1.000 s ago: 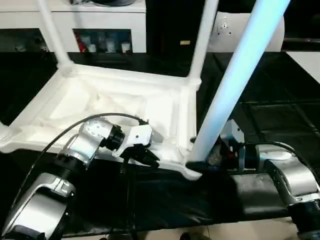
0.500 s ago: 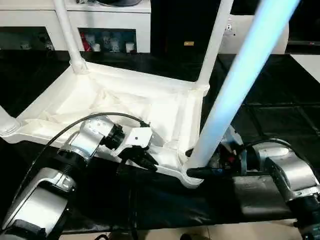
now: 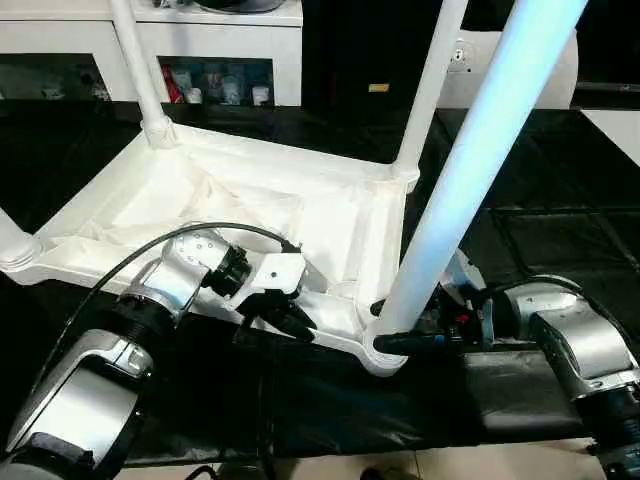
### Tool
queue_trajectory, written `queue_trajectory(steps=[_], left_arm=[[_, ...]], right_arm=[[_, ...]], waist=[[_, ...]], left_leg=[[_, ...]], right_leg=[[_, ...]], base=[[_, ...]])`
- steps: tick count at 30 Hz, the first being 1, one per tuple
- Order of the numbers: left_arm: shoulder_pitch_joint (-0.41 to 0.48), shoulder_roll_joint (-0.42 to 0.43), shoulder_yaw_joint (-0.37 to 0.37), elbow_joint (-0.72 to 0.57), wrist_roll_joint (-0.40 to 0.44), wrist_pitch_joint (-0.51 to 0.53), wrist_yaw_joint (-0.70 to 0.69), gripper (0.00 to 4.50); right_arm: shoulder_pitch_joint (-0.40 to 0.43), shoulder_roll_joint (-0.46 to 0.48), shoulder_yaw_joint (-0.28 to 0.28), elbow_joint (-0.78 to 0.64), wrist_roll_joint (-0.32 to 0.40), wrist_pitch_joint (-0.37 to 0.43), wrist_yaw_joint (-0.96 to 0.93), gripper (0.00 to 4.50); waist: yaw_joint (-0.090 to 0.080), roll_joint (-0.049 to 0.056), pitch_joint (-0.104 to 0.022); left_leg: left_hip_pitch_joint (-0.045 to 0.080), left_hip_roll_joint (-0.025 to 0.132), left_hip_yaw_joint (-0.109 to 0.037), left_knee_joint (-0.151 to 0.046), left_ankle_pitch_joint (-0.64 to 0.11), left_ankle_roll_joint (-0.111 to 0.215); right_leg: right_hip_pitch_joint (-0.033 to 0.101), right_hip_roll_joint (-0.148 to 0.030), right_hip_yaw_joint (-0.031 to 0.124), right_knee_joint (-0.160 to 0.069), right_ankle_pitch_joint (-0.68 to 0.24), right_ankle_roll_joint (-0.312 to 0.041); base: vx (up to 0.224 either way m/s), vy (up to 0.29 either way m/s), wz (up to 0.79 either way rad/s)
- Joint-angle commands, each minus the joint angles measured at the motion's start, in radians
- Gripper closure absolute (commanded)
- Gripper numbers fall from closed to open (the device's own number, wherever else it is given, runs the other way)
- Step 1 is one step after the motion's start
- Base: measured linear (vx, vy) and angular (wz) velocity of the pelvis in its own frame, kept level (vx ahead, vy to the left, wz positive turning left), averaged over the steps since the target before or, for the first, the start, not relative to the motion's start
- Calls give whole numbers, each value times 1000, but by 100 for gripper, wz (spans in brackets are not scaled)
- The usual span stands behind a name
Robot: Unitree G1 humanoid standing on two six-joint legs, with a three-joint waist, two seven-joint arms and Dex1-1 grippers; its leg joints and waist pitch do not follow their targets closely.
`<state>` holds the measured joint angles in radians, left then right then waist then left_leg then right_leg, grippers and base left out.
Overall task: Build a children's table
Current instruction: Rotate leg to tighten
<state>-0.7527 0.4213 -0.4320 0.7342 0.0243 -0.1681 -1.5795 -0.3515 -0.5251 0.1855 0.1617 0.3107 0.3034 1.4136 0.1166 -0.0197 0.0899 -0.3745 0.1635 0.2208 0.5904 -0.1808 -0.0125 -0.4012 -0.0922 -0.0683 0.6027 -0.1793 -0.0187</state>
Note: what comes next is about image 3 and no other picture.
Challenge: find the white plastic table leg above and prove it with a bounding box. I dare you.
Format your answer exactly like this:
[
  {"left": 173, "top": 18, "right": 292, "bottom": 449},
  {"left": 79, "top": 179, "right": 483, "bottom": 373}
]
[
  {"left": 362, "top": 0, "right": 589, "bottom": 378},
  {"left": 108, "top": 0, "right": 179, "bottom": 151},
  {"left": 0, "top": 208, "right": 43, "bottom": 274},
  {"left": 388, "top": 0, "right": 471, "bottom": 193}
]

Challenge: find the white plastic table top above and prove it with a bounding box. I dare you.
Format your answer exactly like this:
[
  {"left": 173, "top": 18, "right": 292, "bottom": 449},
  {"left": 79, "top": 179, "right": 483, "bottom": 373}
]
[{"left": 0, "top": 122, "right": 422, "bottom": 378}]

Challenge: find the black robot right foot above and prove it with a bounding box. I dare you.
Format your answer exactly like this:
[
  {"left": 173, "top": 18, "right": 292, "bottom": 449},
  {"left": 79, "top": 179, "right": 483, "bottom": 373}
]
[{"left": 360, "top": 465, "right": 403, "bottom": 480}]

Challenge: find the black work mat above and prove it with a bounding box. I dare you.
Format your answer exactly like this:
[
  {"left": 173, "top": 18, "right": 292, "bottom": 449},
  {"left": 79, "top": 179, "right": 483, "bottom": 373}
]
[{"left": 0, "top": 100, "right": 640, "bottom": 469}]

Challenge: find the white flat panel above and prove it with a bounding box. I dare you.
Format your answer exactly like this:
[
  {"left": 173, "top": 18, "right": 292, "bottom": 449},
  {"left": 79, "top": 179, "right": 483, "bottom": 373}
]
[{"left": 440, "top": 30, "right": 581, "bottom": 111}]

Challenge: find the white flat sheet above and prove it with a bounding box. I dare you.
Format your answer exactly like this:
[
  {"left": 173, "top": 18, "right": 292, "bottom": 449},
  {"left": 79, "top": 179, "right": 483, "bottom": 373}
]
[{"left": 580, "top": 108, "right": 640, "bottom": 167}]

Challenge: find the white cabinet with glass doors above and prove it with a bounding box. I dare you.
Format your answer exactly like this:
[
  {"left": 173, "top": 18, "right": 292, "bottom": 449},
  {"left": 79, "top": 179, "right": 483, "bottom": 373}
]
[{"left": 0, "top": 0, "right": 304, "bottom": 107}]

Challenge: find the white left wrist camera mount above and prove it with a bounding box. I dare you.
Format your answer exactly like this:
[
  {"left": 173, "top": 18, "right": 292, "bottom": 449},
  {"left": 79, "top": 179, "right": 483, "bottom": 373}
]
[{"left": 237, "top": 252, "right": 307, "bottom": 321}]

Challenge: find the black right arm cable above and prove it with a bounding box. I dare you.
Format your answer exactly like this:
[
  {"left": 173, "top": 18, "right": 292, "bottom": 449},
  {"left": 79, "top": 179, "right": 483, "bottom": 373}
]
[{"left": 480, "top": 274, "right": 640, "bottom": 353}]

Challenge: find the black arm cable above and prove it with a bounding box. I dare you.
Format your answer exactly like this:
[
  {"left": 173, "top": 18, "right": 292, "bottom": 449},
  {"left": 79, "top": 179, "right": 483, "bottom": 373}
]
[
  {"left": 20, "top": 222, "right": 303, "bottom": 421},
  {"left": 480, "top": 274, "right": 640, "bottom": 353}
]

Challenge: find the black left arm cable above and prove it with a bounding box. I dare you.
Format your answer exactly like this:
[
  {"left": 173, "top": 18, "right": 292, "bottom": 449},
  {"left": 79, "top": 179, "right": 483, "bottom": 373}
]
[{"left": 20, "top": 222, "right": 303, "bottom": 421}]

